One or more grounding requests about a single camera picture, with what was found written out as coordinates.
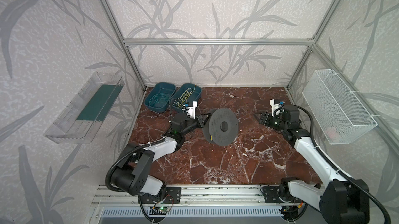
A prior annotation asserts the grey perforated cable spool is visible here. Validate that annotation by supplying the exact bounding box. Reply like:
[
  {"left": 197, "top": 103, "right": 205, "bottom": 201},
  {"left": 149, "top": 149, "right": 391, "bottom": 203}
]
[{"left": 202, "top": 108, "right": 239, "bottom": 147}]

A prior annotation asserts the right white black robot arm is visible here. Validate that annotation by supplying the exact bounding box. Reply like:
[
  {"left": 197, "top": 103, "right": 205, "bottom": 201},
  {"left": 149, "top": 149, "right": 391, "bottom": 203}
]
[{"left": 258, "top": 99, "right": 392, "bottom": 224}]

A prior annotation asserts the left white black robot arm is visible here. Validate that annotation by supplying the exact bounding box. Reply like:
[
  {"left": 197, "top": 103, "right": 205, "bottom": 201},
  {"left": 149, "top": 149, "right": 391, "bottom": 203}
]
[{"left": 105, "top": 103, "right": 212, "bottom": 200}]

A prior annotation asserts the right teal plastic bin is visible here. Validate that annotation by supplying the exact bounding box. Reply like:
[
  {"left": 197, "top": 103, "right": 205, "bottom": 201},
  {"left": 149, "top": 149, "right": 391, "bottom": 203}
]
[{"left": 171, "top": 83, "right": 202, "bottom": 112}]

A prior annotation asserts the teal plastic bin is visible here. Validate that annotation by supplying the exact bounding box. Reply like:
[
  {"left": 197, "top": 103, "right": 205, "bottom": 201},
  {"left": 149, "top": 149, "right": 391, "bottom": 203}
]
[
  {"left": 171, "top": 83, "right": 202, "bottom": 112},
  {"left": 144, "top": 82, "right": 176, "bottom": 113}
]

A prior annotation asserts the left teal plastic bin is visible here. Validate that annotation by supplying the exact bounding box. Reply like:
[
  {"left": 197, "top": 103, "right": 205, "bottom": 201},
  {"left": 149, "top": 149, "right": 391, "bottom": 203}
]
[{"left": 144, "top": 82, "right": 176, "bottom": 113}]

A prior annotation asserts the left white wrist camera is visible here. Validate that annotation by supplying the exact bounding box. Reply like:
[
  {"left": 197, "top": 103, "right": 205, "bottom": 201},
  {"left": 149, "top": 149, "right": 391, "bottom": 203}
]
[{"left": 182, "top": 101, "right": 197, "bottom": 119}]

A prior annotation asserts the yellow cable bundle in bin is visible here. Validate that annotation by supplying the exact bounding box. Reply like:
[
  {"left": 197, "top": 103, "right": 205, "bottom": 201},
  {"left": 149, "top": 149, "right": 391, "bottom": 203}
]
[{"left": 172, "top": 84, "right": 197, "bottom": 109}]

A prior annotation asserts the green coiled cable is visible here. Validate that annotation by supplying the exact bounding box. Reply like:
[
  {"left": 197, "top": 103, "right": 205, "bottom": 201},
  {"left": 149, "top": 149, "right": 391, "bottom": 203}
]
[{"left": 148, "top": 89, "right": 174, "bottom": 109}]

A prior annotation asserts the white wire mesh basket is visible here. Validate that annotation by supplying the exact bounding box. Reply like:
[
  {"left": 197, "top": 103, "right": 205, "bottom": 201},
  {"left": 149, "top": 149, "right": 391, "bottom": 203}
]
[{"left": 302, "top": 69, "right": 378, "bottom": 145}]

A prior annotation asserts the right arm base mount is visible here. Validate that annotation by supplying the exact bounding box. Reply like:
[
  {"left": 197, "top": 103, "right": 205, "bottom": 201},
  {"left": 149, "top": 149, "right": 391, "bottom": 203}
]
[{"left": 260, "top": 185, "right": 293, "bottom": 204}]

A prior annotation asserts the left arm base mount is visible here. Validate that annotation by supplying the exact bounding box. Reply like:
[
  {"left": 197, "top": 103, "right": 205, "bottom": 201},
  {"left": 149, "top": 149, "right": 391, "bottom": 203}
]
[{"left": 140, "top": 186, "right": 182, "bottom": 204}]

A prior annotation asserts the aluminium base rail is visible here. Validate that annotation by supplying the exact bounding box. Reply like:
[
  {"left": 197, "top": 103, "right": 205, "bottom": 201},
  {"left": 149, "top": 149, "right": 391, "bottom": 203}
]
[{"left": 90, "top": 184, "right": 353, "bottom": 207}]

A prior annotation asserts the aluminium frame rail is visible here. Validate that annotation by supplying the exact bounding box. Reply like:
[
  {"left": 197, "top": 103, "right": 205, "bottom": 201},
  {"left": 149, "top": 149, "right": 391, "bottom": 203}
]
[{"left": 100, "top": 0, "right": 399, "bottom": 152}]

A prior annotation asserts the clear acrylic wall shelf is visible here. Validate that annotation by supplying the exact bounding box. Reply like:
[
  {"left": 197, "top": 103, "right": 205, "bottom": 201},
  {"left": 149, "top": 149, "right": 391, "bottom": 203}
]
[{"left": 44, "top": 72, "right": 125, "bottom": 144}]

